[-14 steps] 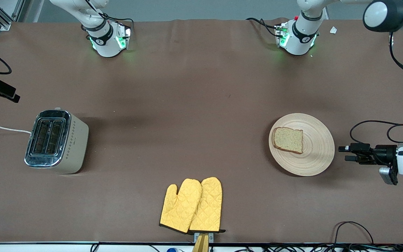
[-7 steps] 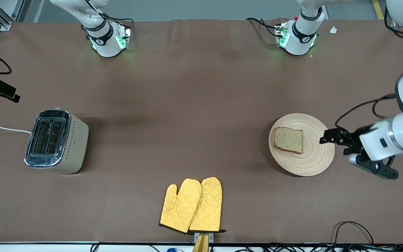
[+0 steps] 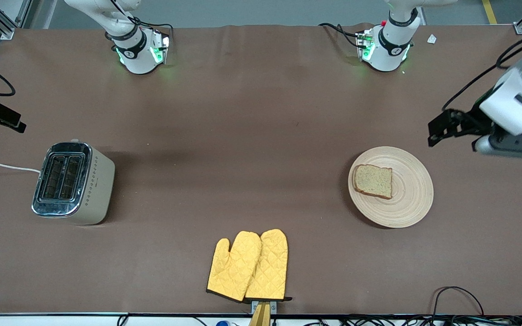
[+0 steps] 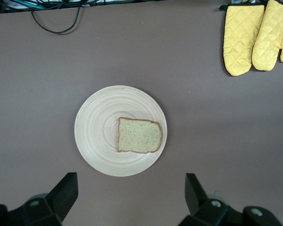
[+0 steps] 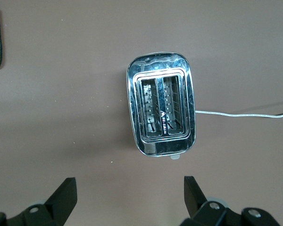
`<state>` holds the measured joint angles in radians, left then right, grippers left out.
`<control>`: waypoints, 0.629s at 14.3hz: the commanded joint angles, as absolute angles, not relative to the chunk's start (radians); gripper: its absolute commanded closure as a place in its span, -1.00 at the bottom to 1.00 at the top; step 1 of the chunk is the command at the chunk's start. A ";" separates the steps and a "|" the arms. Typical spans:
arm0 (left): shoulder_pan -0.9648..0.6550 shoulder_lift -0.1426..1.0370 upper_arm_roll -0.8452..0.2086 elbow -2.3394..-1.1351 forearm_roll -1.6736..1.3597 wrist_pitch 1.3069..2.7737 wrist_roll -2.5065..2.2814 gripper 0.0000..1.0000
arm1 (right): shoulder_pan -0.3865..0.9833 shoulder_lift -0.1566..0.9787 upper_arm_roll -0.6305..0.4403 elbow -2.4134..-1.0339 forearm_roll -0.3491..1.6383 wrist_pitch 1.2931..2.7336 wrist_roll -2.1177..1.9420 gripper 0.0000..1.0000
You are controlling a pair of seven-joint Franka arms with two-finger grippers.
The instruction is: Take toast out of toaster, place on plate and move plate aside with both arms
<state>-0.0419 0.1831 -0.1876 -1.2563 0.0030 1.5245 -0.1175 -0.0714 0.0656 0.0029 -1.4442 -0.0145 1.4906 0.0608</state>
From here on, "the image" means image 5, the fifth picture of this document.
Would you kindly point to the chrome and beige toaster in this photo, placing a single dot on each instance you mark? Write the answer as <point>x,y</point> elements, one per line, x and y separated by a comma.
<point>160,68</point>

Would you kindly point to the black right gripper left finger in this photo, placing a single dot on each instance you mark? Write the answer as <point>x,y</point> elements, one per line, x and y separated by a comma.
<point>59,204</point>

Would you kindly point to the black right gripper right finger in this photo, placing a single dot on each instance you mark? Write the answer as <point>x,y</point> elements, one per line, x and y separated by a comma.
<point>212,214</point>

